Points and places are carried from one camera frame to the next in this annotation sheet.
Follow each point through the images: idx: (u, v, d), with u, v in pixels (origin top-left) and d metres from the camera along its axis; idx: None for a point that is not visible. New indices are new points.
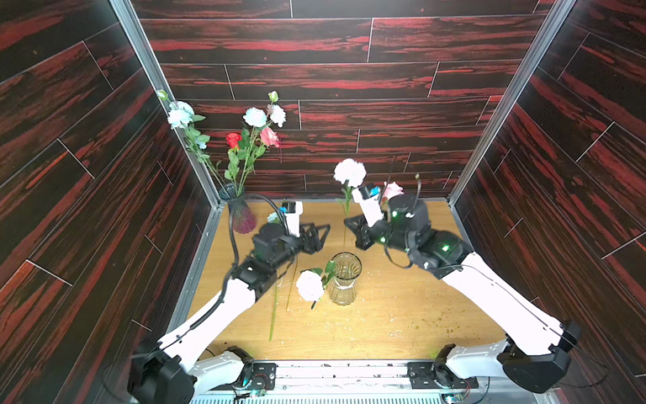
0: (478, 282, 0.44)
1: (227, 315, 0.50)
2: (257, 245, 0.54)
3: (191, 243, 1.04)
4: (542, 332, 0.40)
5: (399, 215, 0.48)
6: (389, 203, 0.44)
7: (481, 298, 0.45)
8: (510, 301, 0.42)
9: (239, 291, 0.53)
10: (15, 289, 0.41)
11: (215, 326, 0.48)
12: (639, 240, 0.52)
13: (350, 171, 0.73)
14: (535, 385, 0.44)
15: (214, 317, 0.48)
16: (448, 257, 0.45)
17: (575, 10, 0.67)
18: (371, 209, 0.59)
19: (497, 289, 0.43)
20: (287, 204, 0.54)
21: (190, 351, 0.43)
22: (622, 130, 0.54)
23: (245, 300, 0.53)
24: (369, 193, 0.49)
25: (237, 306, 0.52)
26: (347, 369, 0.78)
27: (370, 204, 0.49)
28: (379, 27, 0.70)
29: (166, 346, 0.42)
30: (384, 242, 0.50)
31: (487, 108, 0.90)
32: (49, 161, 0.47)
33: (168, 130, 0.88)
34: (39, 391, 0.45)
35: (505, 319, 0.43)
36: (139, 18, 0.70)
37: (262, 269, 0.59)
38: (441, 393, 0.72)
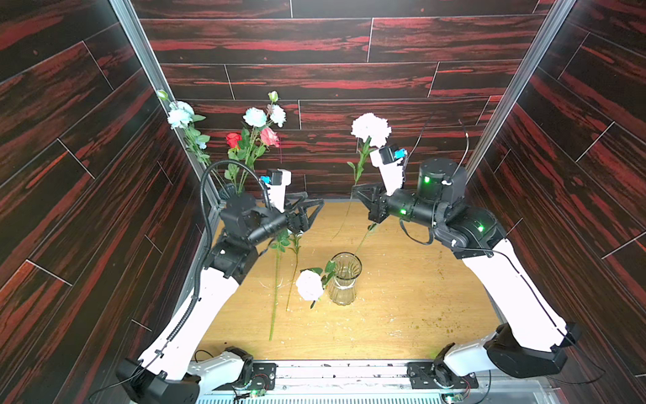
0: (503, 271, 0.40)
1: (207, 310, 0.45)
2: (226, 220, 0.46)
3: (191, 243, 1.04)
4: (550, 332, 0.39)
5: (433, 182, 0.41)
6: (422, 167, 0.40)
7: (500, 288, 0.41)
8: (528, 297, 0.40)
9: (213, 281, 0.46)
10: (15, 289, 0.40)
11: (198, 326, 0.44)
12: (639, 240, 0.52)
13: (373, 124, 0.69)
14: (516, 372, 0.45)
15: (191, 321, 0.43)
16: (480, 236, 0.40)
17: (575, 10, 0.67)
18: (391, 175, 0.51)
19: (521, 282, 0.40)
20: (271, 174, 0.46)
21: (175, 362, 0.40)
22: (622, 130, 0.54)
23: (219, 290, 0.46)
24: (391, 156, 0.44)
25: (215, 298, 0.46)
26: (347, 369, 0.78)
27: (391, 168, 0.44)
28: (379, 27, 0.70)
29: (148, 364, 0.39)
30: (405, 216, 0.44)
31: (487, 108, 0.90)
32: (49, 161, 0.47)
33: (168, 130, 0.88)
34: (39, 391, 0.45)
35: (513, 311, 0.42)
36: (139, 18, 0.70)
37: (239, 249, 0.51)
38: (441, 393, 0.72)
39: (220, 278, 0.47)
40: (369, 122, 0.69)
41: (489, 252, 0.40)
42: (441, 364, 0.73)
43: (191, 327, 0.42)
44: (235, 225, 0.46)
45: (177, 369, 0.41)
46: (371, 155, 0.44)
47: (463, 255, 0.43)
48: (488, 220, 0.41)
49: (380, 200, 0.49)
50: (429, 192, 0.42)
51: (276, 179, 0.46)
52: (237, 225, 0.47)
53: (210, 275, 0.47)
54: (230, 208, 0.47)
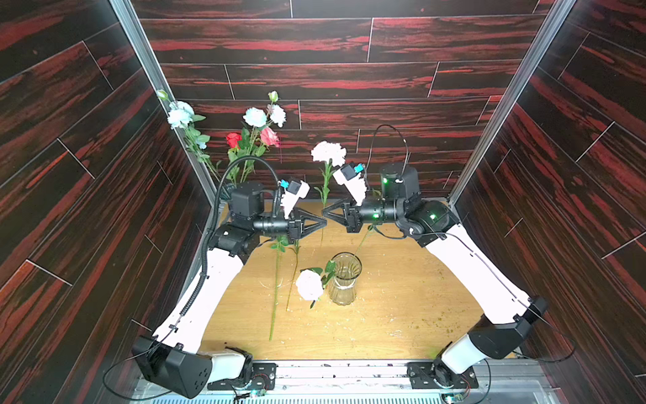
0: (457, 251, 0.45)
1: (218, 287, 0.47)
2: (236, 199, 0.51)
3: (192, 243, 1.05)
4: (510, 304, 0.42)
5: (389, 182, 0.49)
6: (380, 171, 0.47)
7: (458, 268, 0.47)
8: (485, 272, 0.44)
9: (219, 258, 0.48)
10: (15, 289, 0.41)
11: (209, 303, 0.46)
12: (639, 240, 0.52)
13: (326, 154, 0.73)
14: (495, 352, 0.47)
15: (203, 296, 0.44)
16: (434, 223, 0.46)
17: (575, 10, 0.67)
18: (356, 188, 0.58)
19: (476, 260, 0.45)
20: (290, 181, 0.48)
21: (191, 335, 0.42)
22: (622, 131, 0.54)
23: (227, 268, 0.48)
24: (353, 172, 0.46)
25: (224, 276, 0.48)
26: (347, 369, 0.78)
27: (356, 183, 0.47)
28: (379, 27, 0.70)
29: (163, 338, 0.40)
30: (377, 219, 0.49)
31: (487, 108, 0.90)
32: (49, 161, 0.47)
33: (168, 130, 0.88)
34: (39, 391, 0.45)
35: (475, 288, 0.46)
36: (139, 18, 0.70)
37: (239, 231, 0.52)
38: (441, 393, 0.72)
39: (226, 256, 0.49)
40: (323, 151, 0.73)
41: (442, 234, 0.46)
42: (441, 363, 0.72)
43: (200, 304, 0.44)
44: (244, 204, 0.51)
45: (196, 344, 0.43)
46: (334, 174, 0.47)
47: (426, 242, 0.49)
48: (440, 208, 0.48)
49: (352, 211, 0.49)
50: (389, 192, 0.50)
51: (293, 188, 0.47)
52: (246, 203, 0.51)
53: (217, 254, 0.49)
54: (241, 190, 0.52)
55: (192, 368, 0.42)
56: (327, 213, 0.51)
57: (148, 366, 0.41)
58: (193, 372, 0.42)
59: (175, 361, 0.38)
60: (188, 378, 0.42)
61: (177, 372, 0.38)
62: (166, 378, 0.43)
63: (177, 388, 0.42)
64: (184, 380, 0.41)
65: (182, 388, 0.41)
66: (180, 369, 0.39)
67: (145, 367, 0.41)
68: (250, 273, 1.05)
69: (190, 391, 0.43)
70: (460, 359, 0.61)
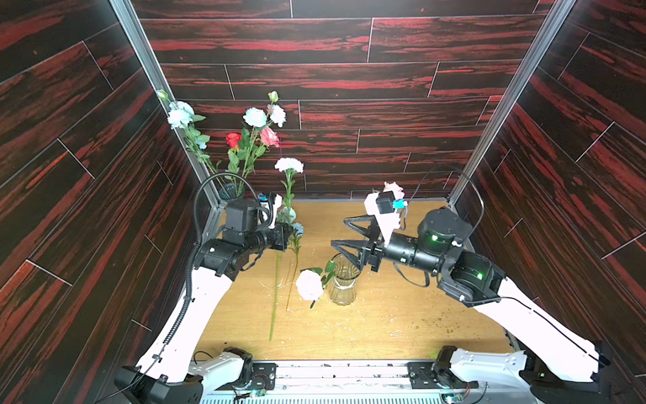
0: (516, 310, 0.40)
1: (200, 311, 0.44)
2: (230, 215, 0.51)
3: (192, 242, 1.05)
4: (582, 359, 0.39)
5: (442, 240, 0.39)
6: (430, 225, 0.40)
7: (518, 325, 0.41)
8: (548, 330, 0.40)
9: (204, 277, 0.46)
10: (15, 289, 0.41)
11: (192, 330, 0.43)
12: (638, 240, 0.52)
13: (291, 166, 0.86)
14: None
15: (186, 322, 0.42)
16: (483, 284, 0.41)
17: (575, 10, 0.67)
18: (388, 225, 0.47)
19: (536, 317, 0.40)
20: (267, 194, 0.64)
21: (175, 365, 0.40)
22: (622, 131, 0.54)
23: (213, 289, 0.45)
24: (390, 207, 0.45)
25: (209, 299, 0.45)
26: (347, 369, 0.78)
27: (389, 217, 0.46)
28: (379, 28, 0.70)
29: (146, 369, 0.39)
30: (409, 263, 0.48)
31: (487, 108, 0.90)
32: (50, 161, 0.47)
33: (168, 130, 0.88)
34: (39, 391, 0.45)
35: (542, 346, 0.41)
36: (139, 18, 0.70)
37: (227, 249, 0.49)
38: (441, 393, 0.72)
39: (212, 276, 0.46)
40: (286, 166, 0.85)
41: (498, 298, 0.40)
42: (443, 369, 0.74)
43: (185, 331, 0.42)
44: (237, 219, 0.50)
45: (181, 372, 0.41)
46: (368, 201, 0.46)
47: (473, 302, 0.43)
48: (484, 264, 0.43)
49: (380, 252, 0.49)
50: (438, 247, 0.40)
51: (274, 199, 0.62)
52: (241, 217, 0.51)
53: (203, 273, 0.46)
54: (236, 205, 0.51)
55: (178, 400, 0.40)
56: (337, 244, 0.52)
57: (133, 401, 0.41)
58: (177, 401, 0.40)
59: (159, 392, 0.37)
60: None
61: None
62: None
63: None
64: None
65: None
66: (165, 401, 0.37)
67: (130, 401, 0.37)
68: (250, 273, 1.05)
69: None
70: (472, 372, 0.60)
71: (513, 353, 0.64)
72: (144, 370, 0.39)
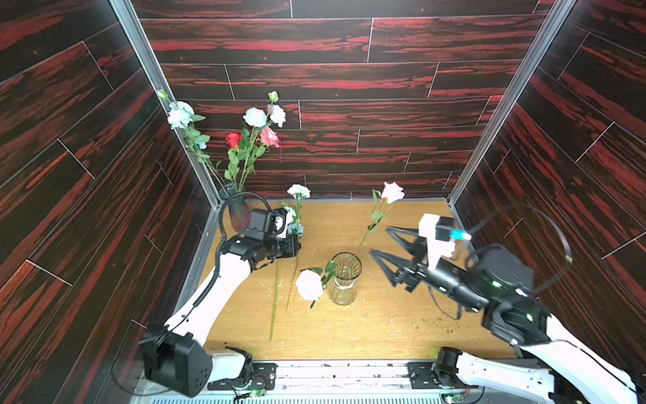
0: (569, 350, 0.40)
1: (225, 288, 0.50)
2: (255, 217, 0.61)
3: (192, 242, 1.05)
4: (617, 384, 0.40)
5: (503, 286, 0.36)
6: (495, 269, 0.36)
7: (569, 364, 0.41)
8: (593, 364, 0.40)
9: (231, 261, 0.53)
10: (15, 289, 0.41)
11: (212, 305, 0.47)
12: (638, 240, 0.52)
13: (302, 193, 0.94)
14: None
15: (213, 294, 0.48)
16: (534, 326, 0.39)
17: (575, 10, 0.67)
18: (439, 253, 0.44)
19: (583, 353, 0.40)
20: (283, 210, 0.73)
21: (199, 326, 0.44)
22: (622, 131, 0.54)
23: (237, 271, 0.52)
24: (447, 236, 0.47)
25: (232, 279, 0.52)
26: (347, 369, 0.78)
27: (443, 246, 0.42)
28: (379, 28, 0.70)
29: (176, 326, 0.43)
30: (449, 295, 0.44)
31: (487, 108, 0.90)
32: (50, 161, 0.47)
33: (168, 130, 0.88)
34: (39, 391, 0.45)
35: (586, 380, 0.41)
36: (139, 18, 0.70)
37: (249, 243, 0.57)
38: (441, 393, 0.72)
39: (237, 261, 0.53)
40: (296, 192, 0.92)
41: (548, 339, 0.39)
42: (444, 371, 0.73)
43: (207, 305, 0.46)
44: (260, 220, 0.61)
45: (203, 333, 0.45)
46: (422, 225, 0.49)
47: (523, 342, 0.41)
48: (533, 303, 0.42)
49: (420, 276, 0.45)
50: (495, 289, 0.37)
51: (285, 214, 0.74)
52: (263, 220, 0.61)
53: (230, 257, 0.54)
54: (261, 210, 0.61)
55: (196, 360, 0.42)
56: (378, 255, 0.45)
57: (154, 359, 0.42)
58: (195, 366, 0.43)
59: (183, 349, 0.40)
60: (191, 372, 0.42)
61: (186, 359, 0.40)
62: (167, 373, 0.43)
63: (177, 384, 0.42)
64: (187, 373, 0.41)
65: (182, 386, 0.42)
66: (188, 355, 0.40)
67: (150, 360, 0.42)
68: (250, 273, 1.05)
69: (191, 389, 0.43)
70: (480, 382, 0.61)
71: (537, 369, 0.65)
72: (172, 327, 0.42)
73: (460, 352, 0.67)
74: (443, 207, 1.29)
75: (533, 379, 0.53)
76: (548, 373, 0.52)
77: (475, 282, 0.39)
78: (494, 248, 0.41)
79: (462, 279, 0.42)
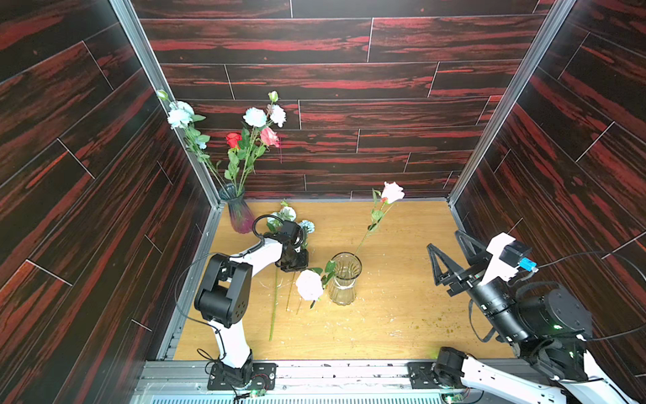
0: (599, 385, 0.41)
1: (266, 257, 0.64)
2: (285, 225, 0.81)
3: (191, 242, 1.04)
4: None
5: (562, 330, 0.36)
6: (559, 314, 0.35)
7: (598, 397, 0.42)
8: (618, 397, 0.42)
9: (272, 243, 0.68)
10: (16, 289, 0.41)
11: (259, 261, 0.61)
12: (638, 240, 0.52)
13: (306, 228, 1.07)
14: None
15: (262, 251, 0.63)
16: (573, 362, 0.40)
17: (575, 10, 0.67)
18: (499, 273, 0.45)
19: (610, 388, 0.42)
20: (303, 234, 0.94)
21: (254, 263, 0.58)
22: (622, 131, 0.54)
23: (273, 252, 0.68)
24: (513, 262, 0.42)
25: (272, 254, 0.67)
26: (347, 369, 0.78)
27: (505, 267, 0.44)
28: (379, 27, 0.70)
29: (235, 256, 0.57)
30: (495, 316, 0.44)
31: (487, 108, 0.90)
32: (50, 161, 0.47)
33: (168, 130, 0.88)
34: (39, 391, 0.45)
35: None
36: (139, 18, 0.71)
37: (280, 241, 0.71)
38: (441, 393, 0.72)
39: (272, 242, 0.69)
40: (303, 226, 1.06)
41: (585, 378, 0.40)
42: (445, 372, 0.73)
43: (258, 256, 0.60)
44: (289, 227, 0.80)
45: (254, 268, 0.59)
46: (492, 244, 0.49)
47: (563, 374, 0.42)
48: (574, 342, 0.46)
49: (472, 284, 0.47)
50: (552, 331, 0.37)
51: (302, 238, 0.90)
52: (293, 225, 0.80)
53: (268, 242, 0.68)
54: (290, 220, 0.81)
55: (243, 290, 0.52)
56: (435, 251, 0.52)
57: (212, 280, 0.52)
58: (240, 297, 0.52)
59: (240, 276, 0.51)
60: (239, 298, 0.52)
61: (241, 280, 0.51)
62: (214, 302, 0.51)
63: (219, 312, 0.51)
64: (237, 296, 0.51)
65: (225, 311, 0.50)
66: (244, 277, 0.51)
67: (209, 279, 0.52)
68: None
69: (230, 319, 0.50)
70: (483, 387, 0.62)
71: (548, 387, 0.55)
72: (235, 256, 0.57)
73: (466, 357, 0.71)
74: (444, 207, 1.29)
75: (545, 396, 0.54)
76: (560, 392, 0.54)
77: (530, 316, 0.38)
78: (556, 289, 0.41)
79: (509, 306, 0.42)
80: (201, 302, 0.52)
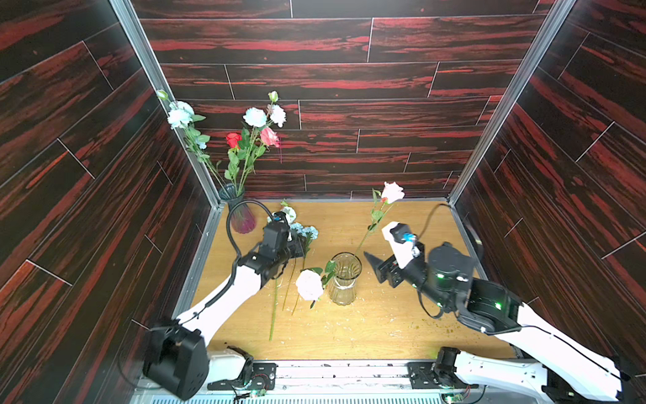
0: (539, 336, 0.41)
1: (236, 295, 0.53)
2: (268, 234, 0.62)
3: (191, 242, 1.04)
4: (605, 377, 0.40)
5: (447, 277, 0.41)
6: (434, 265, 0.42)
7: (541, 350, 0.42)
8: (567, 350, 0.41)
9: (246, 276, 0.56)
10: (15, 289, 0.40)
11: (223, 307, 0.49)
12: (639, 240, 0.52)
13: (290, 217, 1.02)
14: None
15: (225, 298, 0.50)
16: (502, 315, 0.41)
17: (575, 10, 0.67)
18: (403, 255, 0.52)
19: (555, 340, 0.41)
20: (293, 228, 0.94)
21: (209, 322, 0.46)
22: (622, 131, 0.54)
23: (246, 289, 0.55)
24: (400, 237, 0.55)
25: (244, 289, 0.55)
26: (347, 369, 0.78)
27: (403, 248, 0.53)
28: (379, 27, 0.70)
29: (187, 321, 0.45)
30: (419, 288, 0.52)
31: (487, 108, 0.90)
32: (49, 161, 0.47)
33: (168, 130, 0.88)
34: (39, 391, 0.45)
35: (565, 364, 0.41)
36: (139, 18, 0.70)
37: (265, 257, 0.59)
38: (441, 393, 0.72)
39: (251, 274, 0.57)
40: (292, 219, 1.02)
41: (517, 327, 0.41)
42: (444, 370, 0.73)
43: (218, 307, 0.48)
44: (272, 238, 0.62)
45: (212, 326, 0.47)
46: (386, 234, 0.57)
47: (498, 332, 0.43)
48: (502, 294, 0.43)
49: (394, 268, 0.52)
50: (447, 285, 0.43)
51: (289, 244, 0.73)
52: (276, 236, 0.63)
53: (244, 271, 0.57)
54: (272, 225, 0.64)
55: (193, 368, 0.43)
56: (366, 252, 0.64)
57: (159, 350, 0.43)
58: (193, 370, 0.43)
59: (188, 348, 0.41)
60: (185, 376, 0.41)
61: (189, 355, 0.41)
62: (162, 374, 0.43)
63: (172, 385, 0.42)
64: (187, 373, 0.42)
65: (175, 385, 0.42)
66: (192, 352, 0.41)
67: (154, 352, 0.43)
68: None
69: (183, 391, 0.42)
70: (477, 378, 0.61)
71: (530, 364, 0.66)
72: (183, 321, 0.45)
73: (458, 352, 0.67)
74: (444, 207, 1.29)
75: (527, 374, 0.52)
76: (541, 366, 0.52)
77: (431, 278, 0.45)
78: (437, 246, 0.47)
79: None
80: (150, 374, 0.44)
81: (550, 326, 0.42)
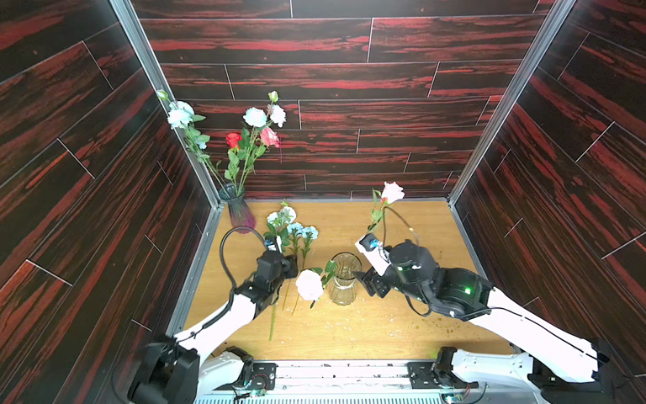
0: (508, 318, 0.42)
1: (232, 321, 0.54)
2: (262, 264, 0.64)
3: (191, 242, 1.04)
4: (579, 358, 0.40)
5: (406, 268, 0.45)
6: (393, 258, 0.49)
7: (513, 332, 0.42)
8: (540, 332, 0.41)
9: (242, 306, 0.58)
10: (16, 289, 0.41)
11: (219, 332, 0.51)
12: (638, 240, 0.52)
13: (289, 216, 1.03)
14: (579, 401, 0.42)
15: (221, 321, 0.52)
16: (471, 299, 0.43)
17: (575, 10, 0.67)
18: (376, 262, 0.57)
19: (526, 323, 0.42)
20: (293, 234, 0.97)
21: (204, 342, 0.47)
22: (622, 130, 0.54)
23: (242, 316, 0.57)
24: (369, 246, 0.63)
25: (240, 317, 0.57)
26: (347, 369, 0.78)
27: (374, 254, 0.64)
28: (379, 27, 0.70)
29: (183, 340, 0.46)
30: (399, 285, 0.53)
31: (487, 108, 0.90)
32: (49, 161, 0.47)
33: (168, 130, 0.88)
34: (39, 392, 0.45)
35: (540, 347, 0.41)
36: (139, 18, 0.70)
37: (261, 289, 0.67)
38: (441, 393, 0.72)
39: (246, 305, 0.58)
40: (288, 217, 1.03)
41: (485, 310, 0.42)
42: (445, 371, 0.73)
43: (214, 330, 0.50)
44: (267, 269, 0.64)
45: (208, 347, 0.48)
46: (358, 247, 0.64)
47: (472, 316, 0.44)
48: (470, 280, 0.45)
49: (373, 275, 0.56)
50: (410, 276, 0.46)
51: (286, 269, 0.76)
52: (269, 268, 0.65)
53: (240, 300, 0.59)
54: (267, 257, 0.66)
55: (184, 390, 0.43)
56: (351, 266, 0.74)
57: (150, 368, 0.43)
58: (184, 393, 0.43)
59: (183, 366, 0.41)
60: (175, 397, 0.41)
61: (183, 374, 0.41)
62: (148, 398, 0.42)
63: None
64: (177, 395, 0.41)
65: None
66: (188, 370, 0.42)
67: (146, 369, 0.43)
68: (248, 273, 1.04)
69: None
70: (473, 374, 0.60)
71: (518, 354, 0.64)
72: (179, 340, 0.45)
73: (457, 350, 0.67)
74: (444, 207, 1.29)
75: (515, 364, 0.52)
76: (527, 356, 0.51)
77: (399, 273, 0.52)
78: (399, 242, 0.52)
79: None
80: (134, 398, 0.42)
81: (524, 310, 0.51)
